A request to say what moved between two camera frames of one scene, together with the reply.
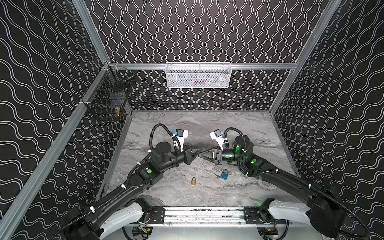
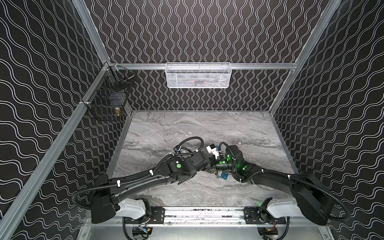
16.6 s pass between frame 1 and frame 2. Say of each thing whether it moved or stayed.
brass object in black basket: stayed
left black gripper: moved
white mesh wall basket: stayed
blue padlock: stayed
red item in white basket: stayed
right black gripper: moved
